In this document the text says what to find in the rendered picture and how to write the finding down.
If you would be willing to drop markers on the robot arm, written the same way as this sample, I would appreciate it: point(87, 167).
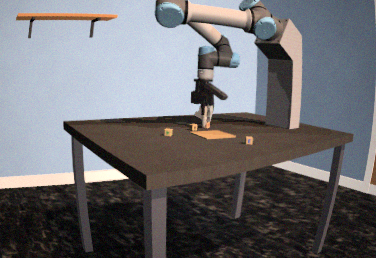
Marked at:
point(261, 23)

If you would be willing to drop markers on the orange square mat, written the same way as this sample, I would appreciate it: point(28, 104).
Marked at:
point(215, 134)

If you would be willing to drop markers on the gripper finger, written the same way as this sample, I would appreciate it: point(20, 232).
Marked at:
point(210, 111)
point(202, 113)

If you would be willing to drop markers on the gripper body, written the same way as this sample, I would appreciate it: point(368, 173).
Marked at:
point(200, 92)

